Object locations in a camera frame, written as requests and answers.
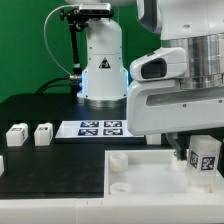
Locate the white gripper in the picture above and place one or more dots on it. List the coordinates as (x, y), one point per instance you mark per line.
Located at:
(160, 107)

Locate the white square tabletop part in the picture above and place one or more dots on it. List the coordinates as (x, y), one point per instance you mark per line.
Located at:
(158, 173)

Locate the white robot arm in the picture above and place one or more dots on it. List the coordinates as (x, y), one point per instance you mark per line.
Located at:
(180, 86)

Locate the white L-shaped obstacle fence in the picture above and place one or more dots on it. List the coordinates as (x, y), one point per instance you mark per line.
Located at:
(199, 209)

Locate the white marker plate with tags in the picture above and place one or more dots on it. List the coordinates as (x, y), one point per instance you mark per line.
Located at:
(112, 131)

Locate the white block left edge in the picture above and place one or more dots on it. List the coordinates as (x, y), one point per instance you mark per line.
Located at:
(1, 165)

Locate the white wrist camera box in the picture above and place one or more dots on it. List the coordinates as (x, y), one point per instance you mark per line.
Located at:
(162, 64)

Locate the black camera on stand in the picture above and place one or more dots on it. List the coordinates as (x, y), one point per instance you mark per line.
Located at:
(100, 10)

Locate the black camera stand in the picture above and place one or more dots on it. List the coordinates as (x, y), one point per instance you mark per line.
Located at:
(77, 23)

